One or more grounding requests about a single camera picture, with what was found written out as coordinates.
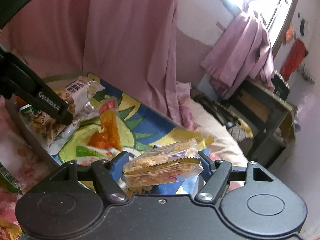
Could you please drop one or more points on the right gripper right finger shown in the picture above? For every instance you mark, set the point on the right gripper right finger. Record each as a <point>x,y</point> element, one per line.
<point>215,174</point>

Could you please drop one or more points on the dark handbag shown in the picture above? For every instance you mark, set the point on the dark handbag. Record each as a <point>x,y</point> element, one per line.
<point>238,129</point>

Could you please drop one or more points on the grey cardboard tray box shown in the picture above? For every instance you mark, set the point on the grey cardboard tray box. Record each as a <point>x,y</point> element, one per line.
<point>52,82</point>

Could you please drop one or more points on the red hanging ornament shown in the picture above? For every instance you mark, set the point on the red hanging ornament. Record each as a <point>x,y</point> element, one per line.
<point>295,57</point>

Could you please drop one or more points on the dark wooden desk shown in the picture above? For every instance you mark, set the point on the dark wooden desk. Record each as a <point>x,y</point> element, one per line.
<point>270,117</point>

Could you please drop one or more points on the mixed nut bar packet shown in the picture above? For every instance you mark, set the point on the mixed nut bar packet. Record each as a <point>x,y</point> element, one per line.
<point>78,93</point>

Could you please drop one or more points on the peanut brittle clear packet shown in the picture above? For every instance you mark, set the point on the peanut brittle clear packet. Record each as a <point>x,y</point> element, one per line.
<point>167,164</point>

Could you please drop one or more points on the white red snack pouch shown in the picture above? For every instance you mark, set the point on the white red snack pouch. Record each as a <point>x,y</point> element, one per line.
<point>52,135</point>

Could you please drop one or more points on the green sausage stick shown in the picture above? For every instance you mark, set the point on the green sausage stick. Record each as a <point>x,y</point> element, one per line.
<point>9,182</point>

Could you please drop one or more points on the pink floral bed blanket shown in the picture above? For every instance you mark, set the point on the pink floral bed blanket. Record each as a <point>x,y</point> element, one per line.
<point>21,161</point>

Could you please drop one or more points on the black calendar box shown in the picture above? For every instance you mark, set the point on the black calendar box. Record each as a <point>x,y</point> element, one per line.
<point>281,88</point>

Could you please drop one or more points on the pink curtain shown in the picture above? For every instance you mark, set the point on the pink curtain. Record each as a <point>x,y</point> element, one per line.
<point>131,44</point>

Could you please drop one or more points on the small orange fruit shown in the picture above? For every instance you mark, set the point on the small orange fruit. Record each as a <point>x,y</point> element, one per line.
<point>20,102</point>

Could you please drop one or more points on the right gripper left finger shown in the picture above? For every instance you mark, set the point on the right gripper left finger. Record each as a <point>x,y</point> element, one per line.
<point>106,175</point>

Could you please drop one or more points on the orange candy clear bag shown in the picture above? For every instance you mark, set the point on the orange candy clear bag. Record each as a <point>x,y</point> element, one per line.
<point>108,137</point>

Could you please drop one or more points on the purple hanging cloth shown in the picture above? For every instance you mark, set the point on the purple hanging cloth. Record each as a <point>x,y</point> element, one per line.
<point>243,51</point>

